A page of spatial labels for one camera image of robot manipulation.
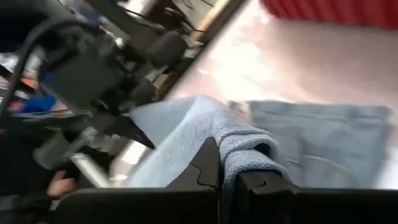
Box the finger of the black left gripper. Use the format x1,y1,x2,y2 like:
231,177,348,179
90,111,156,150

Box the red plastic laundry bin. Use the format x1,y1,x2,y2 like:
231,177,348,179
260,0,398,31

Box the blue box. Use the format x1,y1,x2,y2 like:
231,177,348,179
18,90,60,114

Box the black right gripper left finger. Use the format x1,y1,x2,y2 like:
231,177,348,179
54,136,221,224

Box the light blue jeans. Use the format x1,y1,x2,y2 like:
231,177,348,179
126,95,393,224

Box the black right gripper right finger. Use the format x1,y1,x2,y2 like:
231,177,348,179
235,169,398,224

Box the person's hand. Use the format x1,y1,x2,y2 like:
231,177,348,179
45,170,78,199

